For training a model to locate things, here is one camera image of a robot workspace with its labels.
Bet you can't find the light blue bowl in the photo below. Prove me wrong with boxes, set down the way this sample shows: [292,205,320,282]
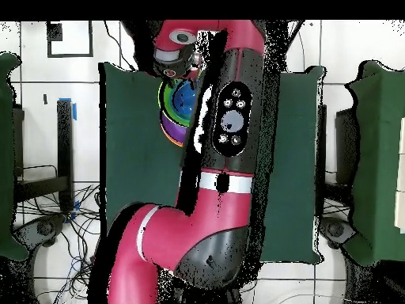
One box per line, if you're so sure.
[167,81,195,123]

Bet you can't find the purple bowl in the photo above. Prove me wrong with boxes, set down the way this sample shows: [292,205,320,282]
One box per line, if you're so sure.
[160,110,191,144]

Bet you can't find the dark blue bowl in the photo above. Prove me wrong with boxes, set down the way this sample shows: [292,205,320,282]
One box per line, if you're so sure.
[172,82,199,116]

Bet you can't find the green cloth side table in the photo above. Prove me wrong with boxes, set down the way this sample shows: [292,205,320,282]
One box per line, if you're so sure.
[0,51,31,262]
[343,59,405,267]

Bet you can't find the black square frame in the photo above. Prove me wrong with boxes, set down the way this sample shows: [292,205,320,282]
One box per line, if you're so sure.
[46,20,95,59]

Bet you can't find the tangle of cables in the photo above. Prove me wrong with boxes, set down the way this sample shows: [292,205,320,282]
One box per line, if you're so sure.
[13,183,102,304]

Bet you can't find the large orange bowl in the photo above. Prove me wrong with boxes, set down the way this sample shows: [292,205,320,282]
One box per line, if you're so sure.
[160,124,185,149]

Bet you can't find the dark green tablecloth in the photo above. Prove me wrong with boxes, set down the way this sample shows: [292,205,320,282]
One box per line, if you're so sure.
[99,61,325,264]

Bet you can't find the black camera tripod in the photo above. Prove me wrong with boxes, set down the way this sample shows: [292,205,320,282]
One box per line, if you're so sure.
[284,20,306,51]

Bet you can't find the light green bowl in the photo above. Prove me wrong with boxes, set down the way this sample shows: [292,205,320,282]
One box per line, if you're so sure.
[157,78,199,127]

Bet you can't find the thin black floor cable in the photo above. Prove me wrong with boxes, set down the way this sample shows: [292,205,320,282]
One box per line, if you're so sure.
[103,20,137,72]

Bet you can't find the white boxes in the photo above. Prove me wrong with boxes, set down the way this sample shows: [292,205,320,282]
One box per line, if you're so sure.
[394,116,405,230]

